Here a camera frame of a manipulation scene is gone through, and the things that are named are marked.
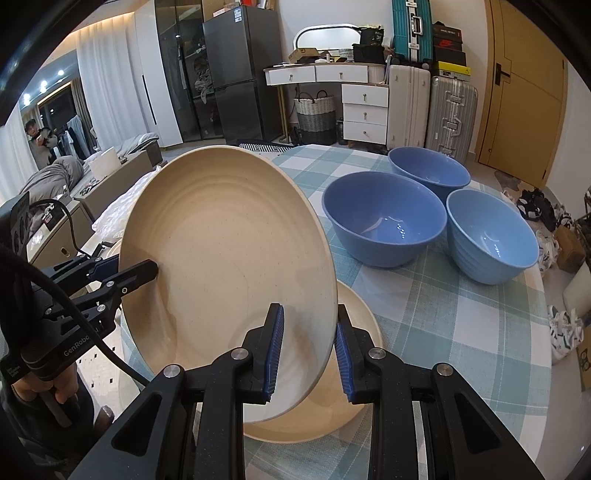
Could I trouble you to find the medium cream plate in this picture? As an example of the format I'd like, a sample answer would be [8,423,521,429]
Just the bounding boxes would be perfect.
[119,147,339,424]

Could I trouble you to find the light blue ribbed bowl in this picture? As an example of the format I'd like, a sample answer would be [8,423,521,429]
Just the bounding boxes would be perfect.
[445,189,540,285]

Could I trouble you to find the white curtain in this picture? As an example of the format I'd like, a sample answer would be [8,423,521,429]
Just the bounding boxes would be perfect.
[76,23,153,153]

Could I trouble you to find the black red shoebox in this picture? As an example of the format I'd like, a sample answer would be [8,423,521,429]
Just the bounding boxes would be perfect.
[433,21,464,51]

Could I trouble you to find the wooden door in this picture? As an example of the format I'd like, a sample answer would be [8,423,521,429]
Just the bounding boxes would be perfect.
[478,0,568,188]

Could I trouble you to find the white wardrobe panel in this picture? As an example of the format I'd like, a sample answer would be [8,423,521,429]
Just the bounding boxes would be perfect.
[134,9,183,148]

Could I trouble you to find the white oval mirror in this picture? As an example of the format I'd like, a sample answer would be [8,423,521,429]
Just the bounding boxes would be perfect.
[294,24,365,54]

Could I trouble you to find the grey blanket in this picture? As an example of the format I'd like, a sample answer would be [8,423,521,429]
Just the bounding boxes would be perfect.
[16,154,86,206]

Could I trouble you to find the green white checked tablecloth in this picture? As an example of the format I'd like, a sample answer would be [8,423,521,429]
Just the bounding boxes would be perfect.
[111,144,552,480]

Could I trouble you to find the grey sofa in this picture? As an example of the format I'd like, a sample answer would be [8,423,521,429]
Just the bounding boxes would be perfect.
[28,131,164,278]

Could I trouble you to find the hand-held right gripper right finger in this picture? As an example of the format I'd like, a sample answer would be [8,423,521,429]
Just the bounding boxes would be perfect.
[336,303,546,480]

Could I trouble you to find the green print cardboard box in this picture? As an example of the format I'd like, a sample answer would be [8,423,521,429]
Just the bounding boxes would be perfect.
[575,344,591,385]

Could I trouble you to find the white suitcase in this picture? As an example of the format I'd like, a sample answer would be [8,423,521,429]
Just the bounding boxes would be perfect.
[387,65,430,151]

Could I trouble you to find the large cream plate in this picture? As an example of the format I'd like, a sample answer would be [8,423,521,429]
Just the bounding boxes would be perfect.
[243,281,384,444]

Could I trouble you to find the dark grey fridge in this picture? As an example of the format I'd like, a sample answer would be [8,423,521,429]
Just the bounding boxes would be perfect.
[203,6,283,144]

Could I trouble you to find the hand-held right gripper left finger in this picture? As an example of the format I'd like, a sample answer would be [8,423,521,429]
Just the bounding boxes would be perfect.
[76,303,285,480]

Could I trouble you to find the yellow black shoebox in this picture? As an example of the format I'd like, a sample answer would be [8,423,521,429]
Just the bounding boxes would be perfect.
[436,62,472,79]

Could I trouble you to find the dark glass cabinet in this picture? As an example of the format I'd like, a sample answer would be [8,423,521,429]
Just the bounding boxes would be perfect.
[154,0,227,144]

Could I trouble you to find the dark hanging clothes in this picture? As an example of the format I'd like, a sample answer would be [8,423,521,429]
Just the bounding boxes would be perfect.
[58,115,100,160]

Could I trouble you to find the white dressing table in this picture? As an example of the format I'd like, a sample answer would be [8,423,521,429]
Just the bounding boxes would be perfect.
[263,62,389,145]

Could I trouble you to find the silver suitcase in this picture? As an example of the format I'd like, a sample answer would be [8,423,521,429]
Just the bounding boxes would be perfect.
[425,75,478,163]

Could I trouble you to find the white trash bin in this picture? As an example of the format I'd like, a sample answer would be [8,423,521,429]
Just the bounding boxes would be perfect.
[562,270,591,319]

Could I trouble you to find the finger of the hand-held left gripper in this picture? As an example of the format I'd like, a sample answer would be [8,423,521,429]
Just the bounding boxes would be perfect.
[90,259,160,320]
[39,256,121,283]

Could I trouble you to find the white plastic bag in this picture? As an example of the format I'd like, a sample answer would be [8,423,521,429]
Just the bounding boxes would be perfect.
[92,175,158,241]

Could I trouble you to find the black fabric bag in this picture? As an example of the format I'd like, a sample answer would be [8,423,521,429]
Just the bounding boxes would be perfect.
[353,42,386,64]

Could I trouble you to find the scattered shoes group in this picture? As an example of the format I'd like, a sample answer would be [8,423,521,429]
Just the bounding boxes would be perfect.
[501,185,591,305]

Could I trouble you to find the white box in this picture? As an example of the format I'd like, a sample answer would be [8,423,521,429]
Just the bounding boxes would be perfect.
[88,147,118,177]

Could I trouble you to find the grey white woven basket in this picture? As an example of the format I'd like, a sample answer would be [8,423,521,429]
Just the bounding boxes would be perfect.
[294,91,337,146]

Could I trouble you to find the teal suitcase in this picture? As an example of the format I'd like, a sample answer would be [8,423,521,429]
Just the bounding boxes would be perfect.
[392,0,432,63]

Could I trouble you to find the person's left hand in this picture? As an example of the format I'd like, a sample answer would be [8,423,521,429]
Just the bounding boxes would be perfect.
[9,364,81,428]

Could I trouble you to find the small brown cardboard box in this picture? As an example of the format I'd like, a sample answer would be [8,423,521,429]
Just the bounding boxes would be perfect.
[554,226,587,271]

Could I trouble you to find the white green sneaker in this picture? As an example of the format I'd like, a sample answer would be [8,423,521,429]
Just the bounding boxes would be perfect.
[550,332,587,361]
[547,305,580,344]

